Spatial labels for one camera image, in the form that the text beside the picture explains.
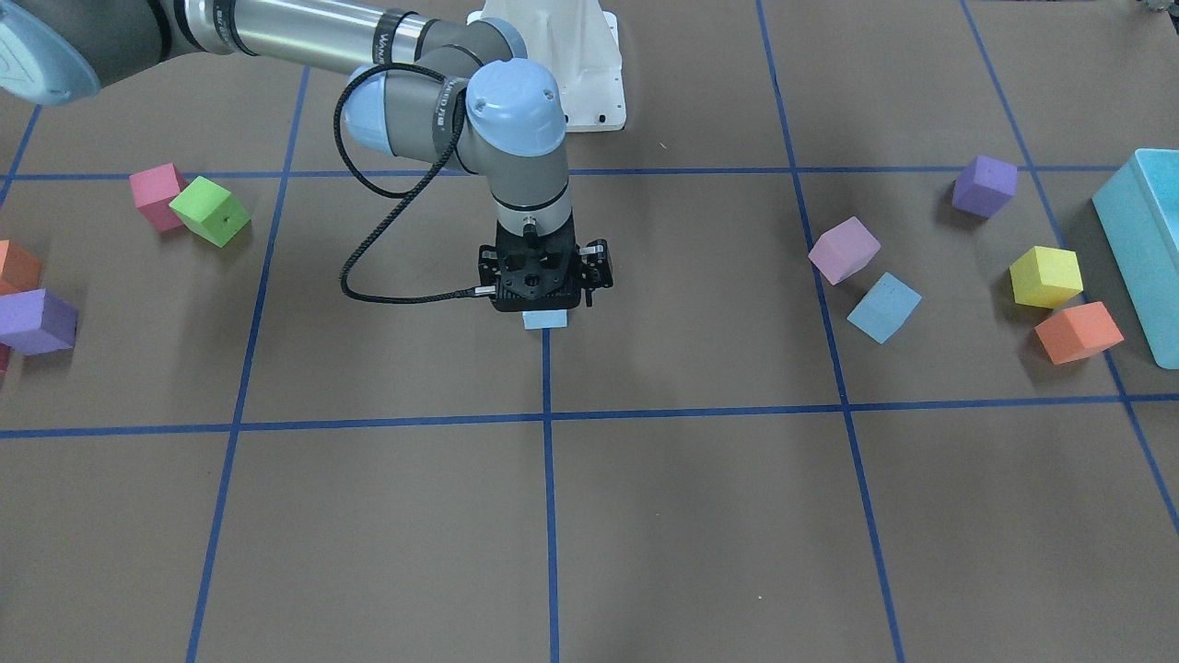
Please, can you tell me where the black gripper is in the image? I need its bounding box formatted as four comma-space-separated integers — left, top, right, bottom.
476, 217, 614, 313

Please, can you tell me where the light blue foam block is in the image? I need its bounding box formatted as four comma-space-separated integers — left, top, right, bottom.
521, 309, 568, 332
847, 273, 923, 344

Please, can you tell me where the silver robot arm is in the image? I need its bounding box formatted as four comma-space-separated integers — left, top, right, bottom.
4, 1, 613, 313

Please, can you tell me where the lilac pink foam block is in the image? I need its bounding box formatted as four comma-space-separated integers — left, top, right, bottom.
808, 215, 881, 285

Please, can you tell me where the pink foam block near green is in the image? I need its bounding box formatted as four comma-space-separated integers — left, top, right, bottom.
129, 163, 187, 232

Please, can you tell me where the purple foam block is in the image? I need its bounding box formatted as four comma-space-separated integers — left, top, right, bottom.
951, 155, 1019, 218
1, 289, 77, 355

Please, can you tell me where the orange foam block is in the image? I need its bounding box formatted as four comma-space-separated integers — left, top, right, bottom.
1034, 301, 1125, 366
0, 239, 42, 297

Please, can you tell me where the yellow foam block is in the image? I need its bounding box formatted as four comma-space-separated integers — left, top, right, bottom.
1008, 245, 1085, 309

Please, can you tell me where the blue plastic tray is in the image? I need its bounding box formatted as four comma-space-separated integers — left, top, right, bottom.
1091, 147, 1178, 370

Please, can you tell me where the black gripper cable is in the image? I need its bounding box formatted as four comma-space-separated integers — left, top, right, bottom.
332, 63, 498, 304

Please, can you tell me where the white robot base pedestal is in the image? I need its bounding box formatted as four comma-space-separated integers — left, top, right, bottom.
466, 1, 627, 132

